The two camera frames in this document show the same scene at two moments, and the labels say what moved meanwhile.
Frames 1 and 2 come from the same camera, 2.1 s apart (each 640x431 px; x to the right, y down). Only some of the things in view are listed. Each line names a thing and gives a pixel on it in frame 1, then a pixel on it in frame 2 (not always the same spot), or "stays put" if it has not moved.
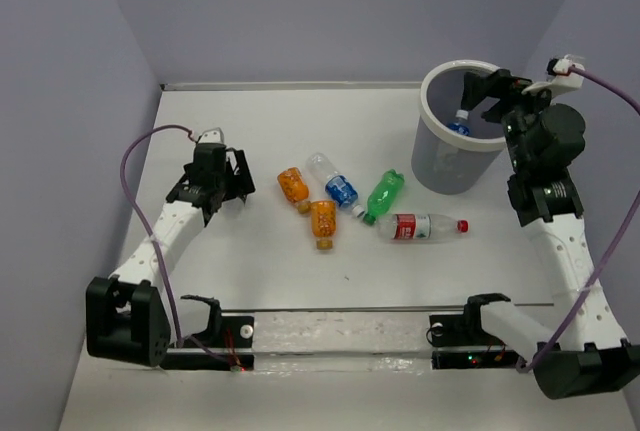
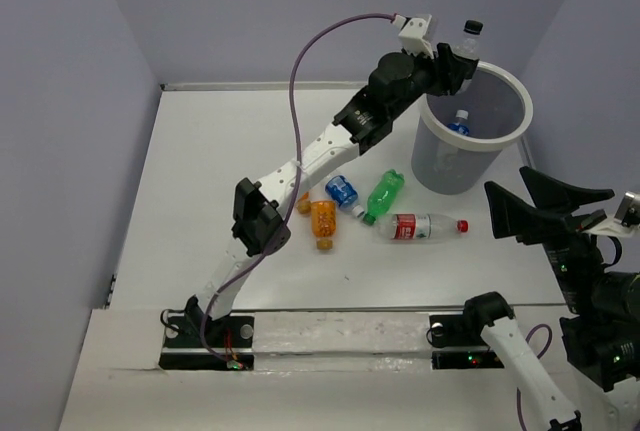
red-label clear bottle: [422, 227] stays put
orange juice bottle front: [323, 222] stays put
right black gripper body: [514, 124] to [572, 253]
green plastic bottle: [382, 194] stays put
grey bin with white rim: [454, 150] stays put
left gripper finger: [241, 184] to [453, 71]
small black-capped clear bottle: [230, 210] to [468, 46]
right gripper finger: [477, 87] to [512, 216]
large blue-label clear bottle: [461, 124] stays put
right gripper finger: [506, 103] to [550, 195]
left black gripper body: [219, 182] to [422, 73]
